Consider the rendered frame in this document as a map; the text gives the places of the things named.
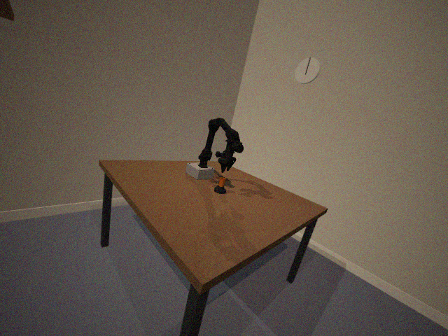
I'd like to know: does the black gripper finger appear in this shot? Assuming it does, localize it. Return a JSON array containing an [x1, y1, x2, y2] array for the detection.
[[227, 161, 235, 171], [219, 162, 228, 173]]

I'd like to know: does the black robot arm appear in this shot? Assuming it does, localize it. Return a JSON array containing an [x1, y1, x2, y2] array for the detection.
[[198, 118, 244, 168]]

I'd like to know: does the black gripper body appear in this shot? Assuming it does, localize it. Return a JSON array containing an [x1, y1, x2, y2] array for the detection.
[[218, 149, 236, 164]]

